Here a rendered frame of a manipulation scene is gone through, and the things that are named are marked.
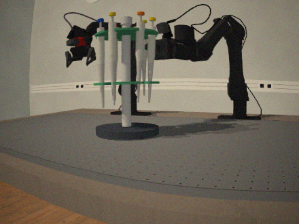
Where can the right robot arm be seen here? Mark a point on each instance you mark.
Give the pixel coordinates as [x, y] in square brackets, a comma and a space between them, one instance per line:
[87, 33]

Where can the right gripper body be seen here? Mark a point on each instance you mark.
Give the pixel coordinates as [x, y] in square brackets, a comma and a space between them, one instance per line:
[81, 50]

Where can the white pipette with blue button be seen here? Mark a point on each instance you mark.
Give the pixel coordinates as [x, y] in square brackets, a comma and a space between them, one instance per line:
[101, 60]

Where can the white pipette with yellow button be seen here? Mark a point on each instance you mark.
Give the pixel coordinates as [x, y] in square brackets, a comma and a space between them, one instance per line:
[151, 46]
[112, 52]

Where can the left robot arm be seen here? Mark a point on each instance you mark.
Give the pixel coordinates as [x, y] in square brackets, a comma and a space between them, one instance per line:
[202, 49]

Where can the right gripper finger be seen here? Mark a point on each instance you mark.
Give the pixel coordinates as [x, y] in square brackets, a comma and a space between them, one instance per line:
[91, 55]
[68, 58]

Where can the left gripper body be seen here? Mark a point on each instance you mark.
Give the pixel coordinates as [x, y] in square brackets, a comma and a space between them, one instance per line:
[174, 48]

